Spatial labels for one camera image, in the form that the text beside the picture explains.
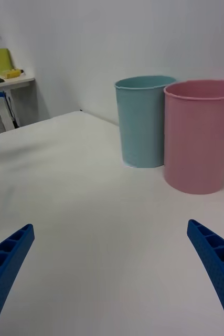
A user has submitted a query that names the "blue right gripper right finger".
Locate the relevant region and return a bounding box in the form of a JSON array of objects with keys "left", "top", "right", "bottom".
[{"left": 187, "top": 219, "right": 224, "bottom": 336}]

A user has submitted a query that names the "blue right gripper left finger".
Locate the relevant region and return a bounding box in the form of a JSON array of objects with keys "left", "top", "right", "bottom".
[{"left": 0, "top": 223, "right": 36, "bottom": 336}]

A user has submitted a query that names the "pink plastic bin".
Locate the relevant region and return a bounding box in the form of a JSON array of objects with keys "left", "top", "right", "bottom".
[{"left": 163, "top": 80, "right": 224, "bottom": 195}]

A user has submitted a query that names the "pale blue plastic bin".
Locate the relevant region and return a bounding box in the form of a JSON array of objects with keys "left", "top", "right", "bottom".
[{"left": 113, "top": 75, "right": 177, "bottom": 169}]

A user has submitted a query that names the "white desk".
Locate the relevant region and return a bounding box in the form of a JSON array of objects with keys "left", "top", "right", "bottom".
[{"left": 0, "top": 72, "right": 36, "bottom": 133}]

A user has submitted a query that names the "small yellow box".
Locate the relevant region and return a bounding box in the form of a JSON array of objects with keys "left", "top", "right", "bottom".
[{"left": 2, "top": 68, "right": 24, "bottom": 79}]

